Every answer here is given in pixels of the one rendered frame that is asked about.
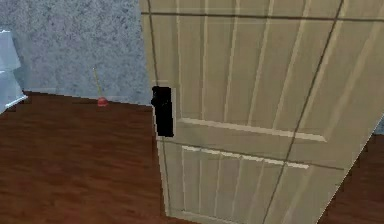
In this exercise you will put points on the red toilet plunger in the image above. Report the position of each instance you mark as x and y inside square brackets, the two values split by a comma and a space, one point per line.
[101, 101]

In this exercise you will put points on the white toilet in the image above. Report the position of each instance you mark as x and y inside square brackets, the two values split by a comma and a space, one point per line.
[8, 76]

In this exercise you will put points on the beige panelled room door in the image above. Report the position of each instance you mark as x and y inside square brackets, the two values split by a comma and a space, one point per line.
[253, 100]

